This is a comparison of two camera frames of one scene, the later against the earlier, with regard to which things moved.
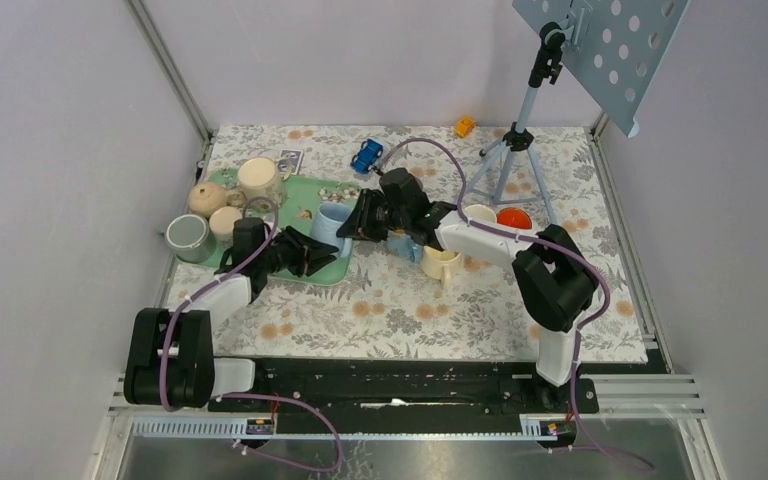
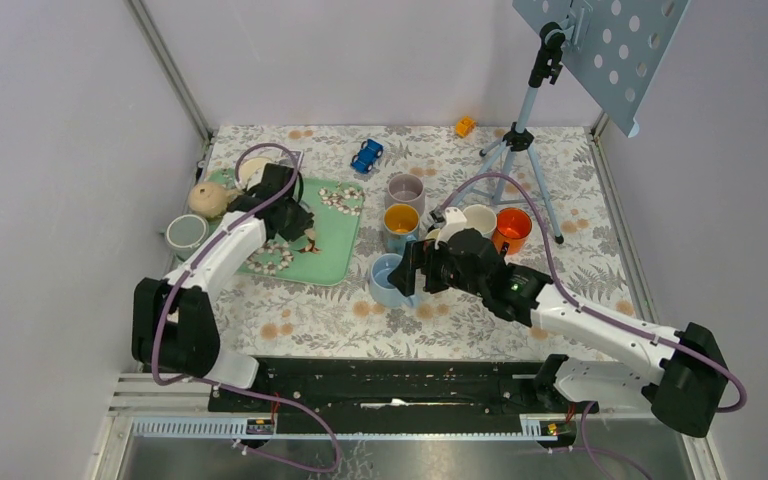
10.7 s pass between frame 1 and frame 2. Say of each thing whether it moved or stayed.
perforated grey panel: stayed
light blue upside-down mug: moved
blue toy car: stayed
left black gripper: moved
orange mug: stayed
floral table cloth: stayed
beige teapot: stayed
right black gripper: moved
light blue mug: stayed
